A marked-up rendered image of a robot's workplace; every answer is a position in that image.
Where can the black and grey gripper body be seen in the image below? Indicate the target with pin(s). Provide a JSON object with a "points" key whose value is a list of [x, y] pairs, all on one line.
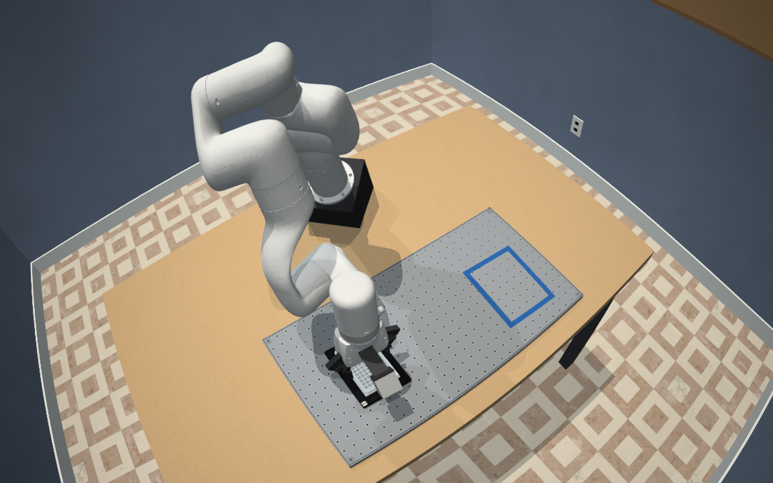
{"points": [[349, 351]]}

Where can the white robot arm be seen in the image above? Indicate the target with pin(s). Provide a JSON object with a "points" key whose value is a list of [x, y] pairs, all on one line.
{"points": [[278, 164]]}

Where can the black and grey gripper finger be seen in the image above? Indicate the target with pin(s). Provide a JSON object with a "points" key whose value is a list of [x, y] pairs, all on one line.
{"points": [[392, 331], [336, 364]]}

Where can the blue tape outline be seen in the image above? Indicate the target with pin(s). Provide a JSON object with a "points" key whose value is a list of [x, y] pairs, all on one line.
{"points": [[492, 303]]}

